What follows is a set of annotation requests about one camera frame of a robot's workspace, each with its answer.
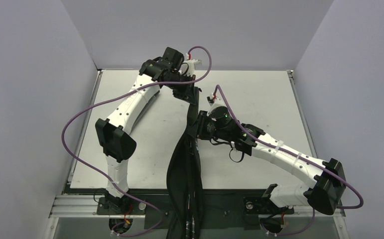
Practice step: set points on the black racket bag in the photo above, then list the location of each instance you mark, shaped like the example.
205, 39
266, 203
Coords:
183, 180

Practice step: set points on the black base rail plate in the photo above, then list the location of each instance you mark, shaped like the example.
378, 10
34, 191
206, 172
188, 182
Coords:
222, 209

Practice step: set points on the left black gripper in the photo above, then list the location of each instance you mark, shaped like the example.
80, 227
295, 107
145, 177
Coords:
185, 92

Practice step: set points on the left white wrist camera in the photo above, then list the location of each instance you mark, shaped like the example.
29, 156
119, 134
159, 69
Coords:
188, 66

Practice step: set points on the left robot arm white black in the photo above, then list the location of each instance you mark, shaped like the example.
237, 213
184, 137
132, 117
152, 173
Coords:
114, 131

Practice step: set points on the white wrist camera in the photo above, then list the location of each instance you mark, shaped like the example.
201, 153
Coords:
215, 102
188, 66

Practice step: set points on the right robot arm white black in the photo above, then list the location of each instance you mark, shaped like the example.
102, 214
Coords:
321, 182

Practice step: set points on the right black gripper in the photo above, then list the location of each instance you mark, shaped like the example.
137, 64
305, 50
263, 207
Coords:
200, 124

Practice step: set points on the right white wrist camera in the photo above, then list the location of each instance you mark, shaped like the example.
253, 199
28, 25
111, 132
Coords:
215, 102

